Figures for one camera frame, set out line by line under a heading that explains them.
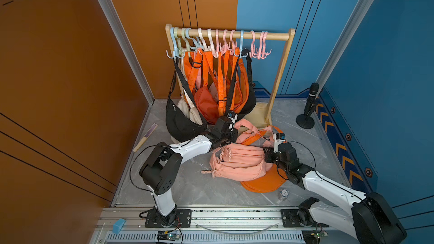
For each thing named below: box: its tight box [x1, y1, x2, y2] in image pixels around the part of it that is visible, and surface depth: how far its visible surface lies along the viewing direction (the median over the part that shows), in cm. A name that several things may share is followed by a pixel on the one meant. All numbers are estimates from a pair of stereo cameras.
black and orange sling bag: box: [227, 48, 257, 119], surface depth 96 cm
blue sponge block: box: [111, 218, 127, 235], surface depth 73 cm
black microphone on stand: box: [295, 82, 320, 130], surface depth 102 cm
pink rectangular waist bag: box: [200, 142, 272, 182], surface depth 86 cm
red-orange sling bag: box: [193, 85, 220, 125], surface depth 91 cm
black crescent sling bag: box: [165, 57, 208, 143], surface depth 91 cm
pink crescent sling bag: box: [233, 118, 276, 149], surface depth 97 cm
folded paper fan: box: [132, 123, 159, 153], surface depth 104 cm
